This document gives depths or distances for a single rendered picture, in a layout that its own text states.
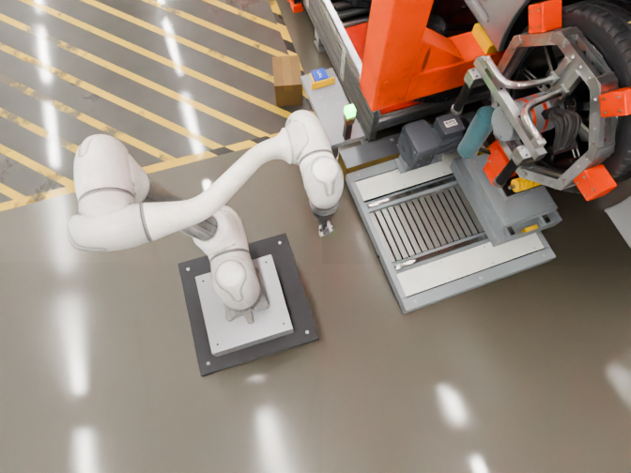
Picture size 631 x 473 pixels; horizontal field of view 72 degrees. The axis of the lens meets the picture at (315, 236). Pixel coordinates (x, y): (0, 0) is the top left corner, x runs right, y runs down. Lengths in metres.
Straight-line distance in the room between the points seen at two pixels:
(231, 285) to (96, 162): 0.61
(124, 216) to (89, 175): 0.14
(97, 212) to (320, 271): 1.33
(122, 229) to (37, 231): 1.61
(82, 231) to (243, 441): 1.31
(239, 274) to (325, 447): 0.94
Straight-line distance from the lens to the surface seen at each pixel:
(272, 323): 1.76
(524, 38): 1.82
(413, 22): 1.77
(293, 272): 1.91
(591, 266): 2.67
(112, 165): 1.21
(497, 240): 2.31
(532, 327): 2.42
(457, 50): 2.16
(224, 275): 1.55
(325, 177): 1.11
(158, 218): 1.12
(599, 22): 1.70
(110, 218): 1.14
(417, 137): 2.16
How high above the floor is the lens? 2.12
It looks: 68 degrees down
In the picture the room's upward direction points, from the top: 2 degrees clockwise
